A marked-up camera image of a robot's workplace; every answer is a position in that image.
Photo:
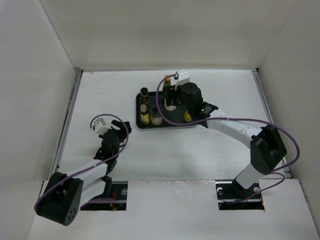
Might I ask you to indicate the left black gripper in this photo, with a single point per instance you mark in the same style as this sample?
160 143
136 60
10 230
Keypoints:
122 127

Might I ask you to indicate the black plastic tray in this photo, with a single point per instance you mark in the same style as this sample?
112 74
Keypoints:
176 116

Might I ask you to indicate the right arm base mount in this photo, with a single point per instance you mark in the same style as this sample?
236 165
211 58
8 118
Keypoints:
231 198

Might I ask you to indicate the black-cap grinder bottle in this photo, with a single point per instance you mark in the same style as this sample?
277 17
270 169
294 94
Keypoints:
155 117
171 107

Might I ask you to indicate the yellow-label brown bottle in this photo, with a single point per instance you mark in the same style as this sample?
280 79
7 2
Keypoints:
187 117
144 114

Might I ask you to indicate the small spice jar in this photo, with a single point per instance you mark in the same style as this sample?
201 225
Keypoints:
144 95

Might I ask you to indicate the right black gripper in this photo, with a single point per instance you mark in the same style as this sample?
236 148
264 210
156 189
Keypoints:
174 94

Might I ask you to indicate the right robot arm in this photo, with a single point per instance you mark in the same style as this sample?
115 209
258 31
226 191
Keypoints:
266 146

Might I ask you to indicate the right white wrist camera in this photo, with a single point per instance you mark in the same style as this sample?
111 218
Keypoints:
182 76

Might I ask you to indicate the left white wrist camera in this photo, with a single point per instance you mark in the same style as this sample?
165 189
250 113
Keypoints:
100 127

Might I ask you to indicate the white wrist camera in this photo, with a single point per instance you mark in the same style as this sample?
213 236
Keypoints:
182 76
100 127

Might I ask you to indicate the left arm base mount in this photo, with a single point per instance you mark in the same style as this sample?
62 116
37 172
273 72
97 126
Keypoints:
112 197

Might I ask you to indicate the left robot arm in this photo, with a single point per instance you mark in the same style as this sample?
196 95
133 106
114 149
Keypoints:
66 193

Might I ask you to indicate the red sauce bottle yellow cap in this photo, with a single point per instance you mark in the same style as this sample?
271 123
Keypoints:
166 87

